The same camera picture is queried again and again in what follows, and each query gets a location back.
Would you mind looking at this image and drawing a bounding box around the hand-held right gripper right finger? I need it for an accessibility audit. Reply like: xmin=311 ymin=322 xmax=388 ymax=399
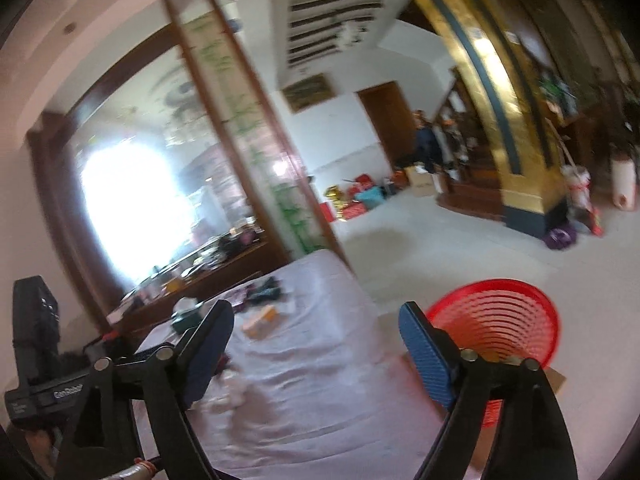
xmin=398 ymin=301 xmax=578 ymax=480

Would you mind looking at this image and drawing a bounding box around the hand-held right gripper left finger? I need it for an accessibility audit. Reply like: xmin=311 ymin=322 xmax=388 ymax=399
xmin=55 ymin=301 xmax=235 ymax=480

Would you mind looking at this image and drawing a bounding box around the orange medicine box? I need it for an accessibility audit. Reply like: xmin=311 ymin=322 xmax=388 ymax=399
xmin=242 ymin=305 xmax=280 ymax=341

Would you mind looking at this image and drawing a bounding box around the red plastic mesh basket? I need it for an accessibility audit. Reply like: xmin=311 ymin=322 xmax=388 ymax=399
xmin=426 ymin=279 xmax=561 ymax=428

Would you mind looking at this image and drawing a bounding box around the person's left hand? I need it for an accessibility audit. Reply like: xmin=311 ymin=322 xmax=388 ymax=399
xmin=25 ymin=431 xmax=58 ymax=478

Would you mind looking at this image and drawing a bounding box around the green tissue box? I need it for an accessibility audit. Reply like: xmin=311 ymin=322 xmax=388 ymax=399
xmin=171 ymin=297 xmax=203 ymax=333

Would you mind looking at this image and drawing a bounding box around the wooden cabinet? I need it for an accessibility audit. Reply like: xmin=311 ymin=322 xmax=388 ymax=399
xmin=107 ymin=237 xmax=273 ymax=336

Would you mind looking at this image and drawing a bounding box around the dark cloth item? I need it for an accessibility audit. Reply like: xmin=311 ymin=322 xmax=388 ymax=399
xmin=235 ymin=280 xmax=283 ymax=306

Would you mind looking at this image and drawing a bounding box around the flat cardboard sheet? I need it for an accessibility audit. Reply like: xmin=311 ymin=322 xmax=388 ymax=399
xmin=390 ymin=355 xmax=567 ymax=471

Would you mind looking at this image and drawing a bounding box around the pile of red gift bags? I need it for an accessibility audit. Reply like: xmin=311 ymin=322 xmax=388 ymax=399
xmin=320 ymin=174 xmax=401 ymax=222

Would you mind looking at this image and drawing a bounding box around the cardboard box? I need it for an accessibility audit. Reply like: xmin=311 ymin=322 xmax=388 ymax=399
xmin=404 ymin=165 xmax=436 ymax=197

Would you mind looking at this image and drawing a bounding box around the wooden staircase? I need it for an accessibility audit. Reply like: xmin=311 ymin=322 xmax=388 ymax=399
xmin=435 ymin=67 xmax=506 ymax=221

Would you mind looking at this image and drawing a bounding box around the purple bag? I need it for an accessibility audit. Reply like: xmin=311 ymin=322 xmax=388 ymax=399
xmin=546 ymin=226 xmax=576 ymax=251

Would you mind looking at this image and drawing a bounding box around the white plastic bag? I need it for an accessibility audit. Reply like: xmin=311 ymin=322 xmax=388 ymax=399
xmin=560 ymin=165 xmax=606 ymax=236

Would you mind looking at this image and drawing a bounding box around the gold pillar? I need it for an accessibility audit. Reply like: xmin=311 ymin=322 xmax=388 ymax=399
xmin=395 ymin=0 xmax=568 ymax=238

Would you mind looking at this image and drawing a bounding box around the bamboo print glass panel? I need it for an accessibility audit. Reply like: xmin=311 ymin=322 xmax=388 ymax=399
xmin=180 ymin=12 xmax=333 ymax=256

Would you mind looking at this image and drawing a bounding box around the wooden door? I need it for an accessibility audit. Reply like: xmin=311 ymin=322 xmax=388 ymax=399
xmin=356 ymin=81 xmax=418 ymax=173

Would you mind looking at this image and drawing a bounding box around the ceiling chandelier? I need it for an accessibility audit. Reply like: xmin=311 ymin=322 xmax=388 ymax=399
xmin=162 ymin=82 xmax=211 ymax=146

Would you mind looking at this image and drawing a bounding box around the white floor vase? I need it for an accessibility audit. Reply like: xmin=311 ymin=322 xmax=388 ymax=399
xmin=612 ymin=155 xmax=637 ymax=211

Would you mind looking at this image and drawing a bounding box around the white ceiling fixture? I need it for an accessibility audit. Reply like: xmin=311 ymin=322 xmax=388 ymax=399
xmin=340 ymin=20 xmax=363 ymax=48

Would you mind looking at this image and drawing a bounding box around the framed wall picture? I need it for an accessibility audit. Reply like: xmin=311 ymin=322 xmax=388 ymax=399
xmin=281 ymin=74 xmax=335 ymax=113

